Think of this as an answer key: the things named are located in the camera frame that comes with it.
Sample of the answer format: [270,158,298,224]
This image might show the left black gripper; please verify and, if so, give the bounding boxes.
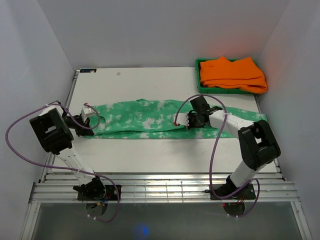
[63,113,94,137]

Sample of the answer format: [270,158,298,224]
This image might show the green white tie-dye trousers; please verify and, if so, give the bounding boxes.
[84,97,268,140]

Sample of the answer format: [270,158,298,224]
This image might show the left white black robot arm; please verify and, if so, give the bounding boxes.
[29,101,106,200]

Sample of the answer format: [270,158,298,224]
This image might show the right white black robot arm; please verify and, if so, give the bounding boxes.
[187,95,281,199]

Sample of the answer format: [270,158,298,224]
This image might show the orange folded trousers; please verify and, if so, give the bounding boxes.
[199,56,268,94]

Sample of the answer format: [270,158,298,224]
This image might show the green plastic tray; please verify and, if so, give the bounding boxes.
[195,58,252,95]

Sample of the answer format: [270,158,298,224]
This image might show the black label sticker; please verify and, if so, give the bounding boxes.
[79,68,97,73]

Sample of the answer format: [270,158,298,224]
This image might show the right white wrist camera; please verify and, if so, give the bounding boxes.
[172,113,190,127]

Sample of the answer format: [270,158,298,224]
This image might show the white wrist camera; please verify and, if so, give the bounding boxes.
[80,102,99,122]
[172,113,190,127]

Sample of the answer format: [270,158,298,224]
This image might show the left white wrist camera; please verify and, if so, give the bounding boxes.
[80,102,99,122]

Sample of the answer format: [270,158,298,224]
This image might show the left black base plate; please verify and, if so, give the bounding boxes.
[76,184,122,201]

